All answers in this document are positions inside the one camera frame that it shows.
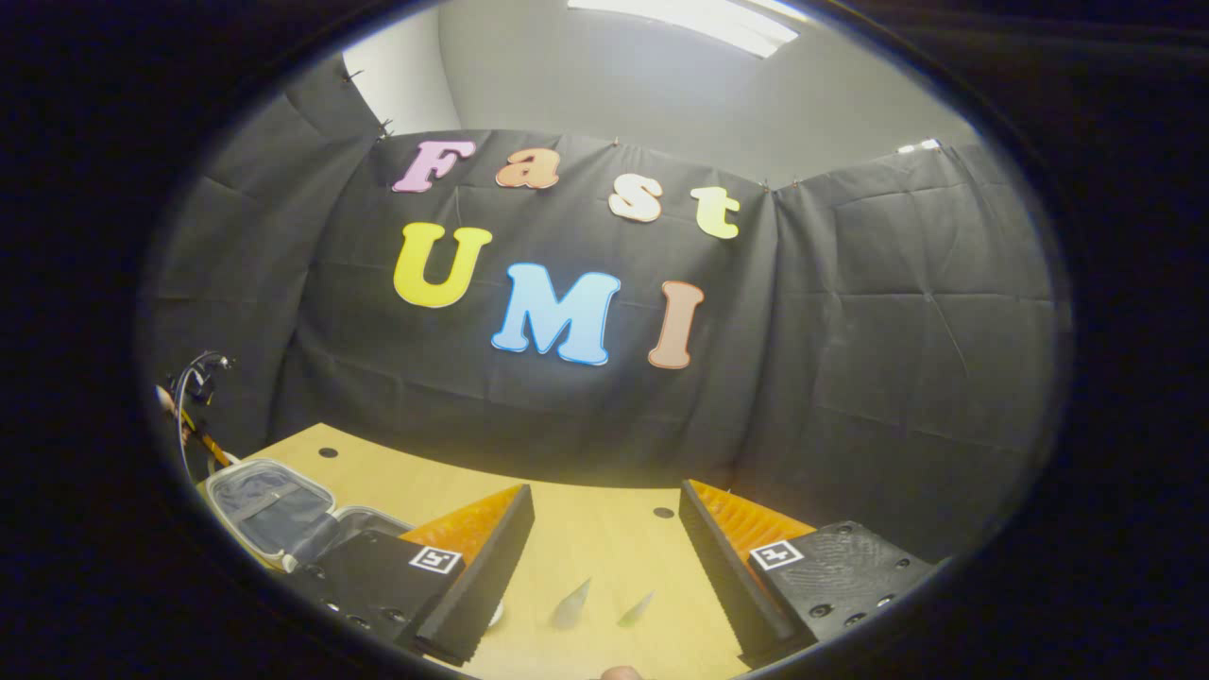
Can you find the black backdrop cloth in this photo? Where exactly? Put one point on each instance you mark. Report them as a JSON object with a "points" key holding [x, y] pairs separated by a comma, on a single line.
{"points": [[850, 378]]}

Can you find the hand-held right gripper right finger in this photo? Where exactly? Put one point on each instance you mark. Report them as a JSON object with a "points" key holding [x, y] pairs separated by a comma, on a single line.
{"points": [[718, 576]]}

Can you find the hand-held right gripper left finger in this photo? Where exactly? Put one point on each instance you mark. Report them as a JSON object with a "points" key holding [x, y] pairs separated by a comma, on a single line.
{"points": [[491, 576]]}

